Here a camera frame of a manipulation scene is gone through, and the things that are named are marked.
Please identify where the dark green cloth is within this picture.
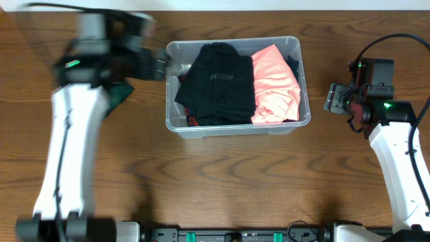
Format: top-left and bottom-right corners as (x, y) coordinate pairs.
(105, 82), (134, 118)

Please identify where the black cloth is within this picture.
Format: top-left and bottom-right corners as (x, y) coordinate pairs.
(195, 54), (256, 126)
(175, 42), (250, 112)

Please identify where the dark navy cloth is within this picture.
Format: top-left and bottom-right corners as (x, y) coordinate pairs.
(286, 56), (300, 80)

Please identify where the pink cloth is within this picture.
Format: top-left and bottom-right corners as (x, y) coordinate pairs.
(251, 44), (301, 124)

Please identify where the clear plastic storage bin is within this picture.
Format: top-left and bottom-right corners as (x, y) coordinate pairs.
(165, 36), (311, 138)

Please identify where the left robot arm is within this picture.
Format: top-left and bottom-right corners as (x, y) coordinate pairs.
(15, 48), (170, 241)

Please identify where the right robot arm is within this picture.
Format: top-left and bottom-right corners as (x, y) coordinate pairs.
(324, 57), (429, 241)

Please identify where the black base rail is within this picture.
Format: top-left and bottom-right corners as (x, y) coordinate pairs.
(140, 218), (397, 242)

